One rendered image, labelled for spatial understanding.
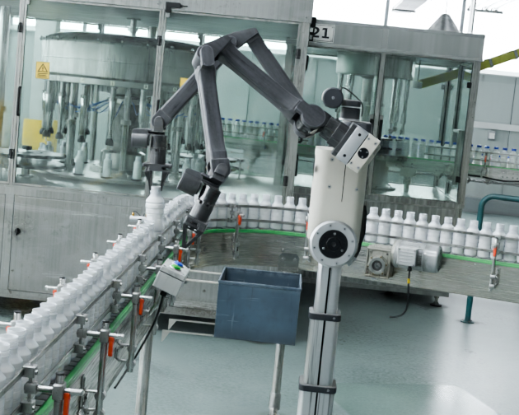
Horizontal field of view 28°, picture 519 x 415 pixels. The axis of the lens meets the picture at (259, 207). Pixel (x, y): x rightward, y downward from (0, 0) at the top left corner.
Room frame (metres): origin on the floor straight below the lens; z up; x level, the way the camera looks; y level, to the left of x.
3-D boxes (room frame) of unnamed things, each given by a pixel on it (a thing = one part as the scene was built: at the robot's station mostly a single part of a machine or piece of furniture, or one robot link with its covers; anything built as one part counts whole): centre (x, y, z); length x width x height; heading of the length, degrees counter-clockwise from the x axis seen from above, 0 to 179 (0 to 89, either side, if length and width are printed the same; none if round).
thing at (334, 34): (9.38, -0.92, 1.15); 1.63 x 1.62 x 2.30; 178
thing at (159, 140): (3.74, 0.39, 1.45); 0.07 x 0.06 x 0.07; 89
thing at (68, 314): (2.31, 0.43, 1.08); 0.06 x 0.06 x 0.17
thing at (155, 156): (3.74, 0.38, 1.39); 0.10 x 0.07 x 0.07; 88
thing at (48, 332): (2.13, 0.44, 1.08); 0.06 x 0.06 x 0.17
